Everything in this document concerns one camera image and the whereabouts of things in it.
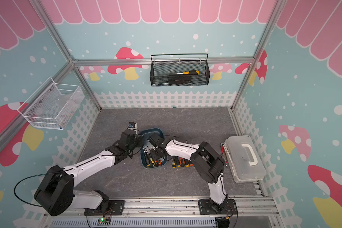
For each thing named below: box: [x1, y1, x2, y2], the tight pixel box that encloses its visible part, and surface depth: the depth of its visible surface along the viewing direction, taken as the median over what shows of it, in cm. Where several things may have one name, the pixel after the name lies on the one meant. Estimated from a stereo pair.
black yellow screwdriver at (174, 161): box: [171, 158, 177, 169], surface depth 89 cm
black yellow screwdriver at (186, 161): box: [184, 158, 190, 168], surface depth 89 cm
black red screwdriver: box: [179, 157, 186, 168], surface depth 89 cm
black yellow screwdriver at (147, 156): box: [142, 146, 151, 167], surface depth 91 cm
